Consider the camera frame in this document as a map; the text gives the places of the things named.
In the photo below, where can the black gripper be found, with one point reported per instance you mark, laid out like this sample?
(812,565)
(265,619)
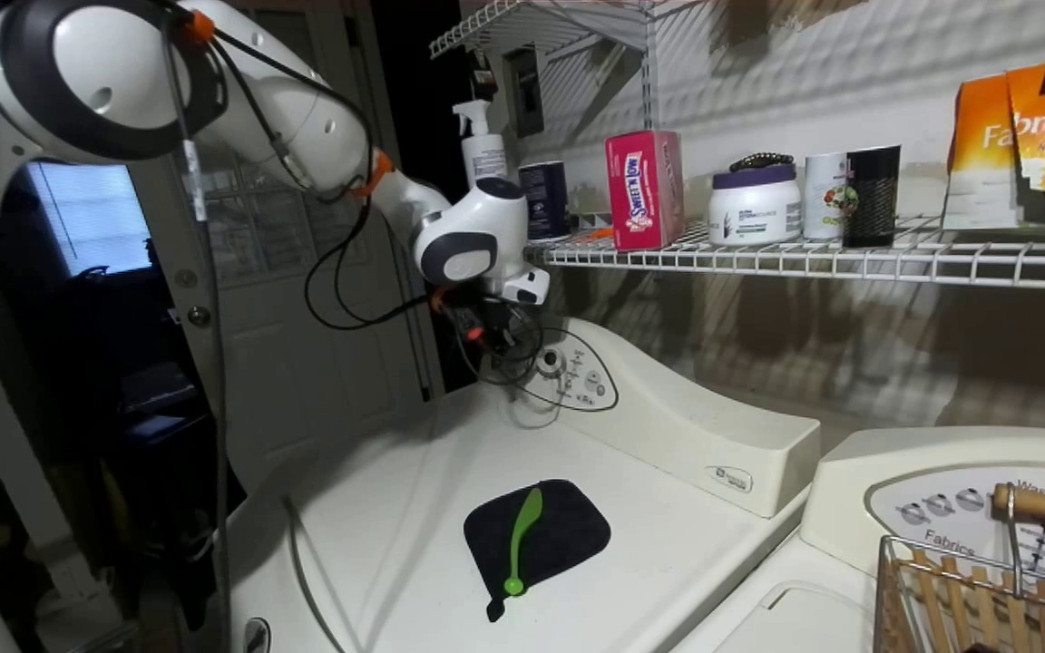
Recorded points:
(493,324)

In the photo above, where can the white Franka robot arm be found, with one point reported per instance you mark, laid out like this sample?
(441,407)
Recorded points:
(90,83)

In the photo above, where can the white washing machine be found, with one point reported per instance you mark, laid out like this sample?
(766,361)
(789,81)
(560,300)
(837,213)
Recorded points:
(402,532)

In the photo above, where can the white dryer machine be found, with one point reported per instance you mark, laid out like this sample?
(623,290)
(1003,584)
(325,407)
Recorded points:
(910,458)

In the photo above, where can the black cloth pad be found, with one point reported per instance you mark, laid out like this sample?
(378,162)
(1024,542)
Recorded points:
(564,532)

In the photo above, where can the green stick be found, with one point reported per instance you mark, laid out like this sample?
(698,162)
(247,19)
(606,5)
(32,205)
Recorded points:
(522,544)

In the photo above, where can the pink box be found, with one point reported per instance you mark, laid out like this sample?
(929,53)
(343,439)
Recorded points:
(645,193)

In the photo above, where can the white spray bottle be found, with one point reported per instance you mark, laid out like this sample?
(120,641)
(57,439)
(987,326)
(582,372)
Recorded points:
(481,150)

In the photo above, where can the white door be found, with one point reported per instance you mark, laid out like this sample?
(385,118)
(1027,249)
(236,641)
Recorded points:
(293,386)

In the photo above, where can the white jar dark lid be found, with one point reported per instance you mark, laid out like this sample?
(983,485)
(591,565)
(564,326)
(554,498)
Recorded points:
(755,209)

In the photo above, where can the white patterned mug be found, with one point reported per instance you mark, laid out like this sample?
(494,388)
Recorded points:
(824,199)

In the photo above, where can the small black box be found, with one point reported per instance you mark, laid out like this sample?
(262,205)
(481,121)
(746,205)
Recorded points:
(873,199)

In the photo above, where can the bright window pane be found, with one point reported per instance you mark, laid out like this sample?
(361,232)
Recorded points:
(92,219)

